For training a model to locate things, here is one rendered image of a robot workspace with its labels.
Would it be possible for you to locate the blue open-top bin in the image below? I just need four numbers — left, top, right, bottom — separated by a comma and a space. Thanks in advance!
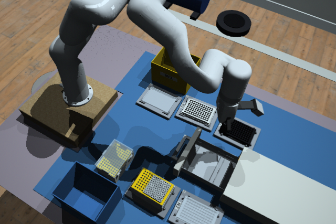
51, 161, 122, 224

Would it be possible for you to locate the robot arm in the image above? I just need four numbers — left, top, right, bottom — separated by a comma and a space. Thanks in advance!
49, 0, 264, 117

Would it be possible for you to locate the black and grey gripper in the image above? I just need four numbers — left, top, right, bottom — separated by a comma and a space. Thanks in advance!
216, 93, 239, 133

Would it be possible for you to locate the blue bench mat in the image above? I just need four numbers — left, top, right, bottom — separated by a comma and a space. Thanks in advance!
33, 51, 336, 224

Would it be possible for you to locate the yellow open-top bin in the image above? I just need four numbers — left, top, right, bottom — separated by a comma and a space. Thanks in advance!
151, 47, 201, 95

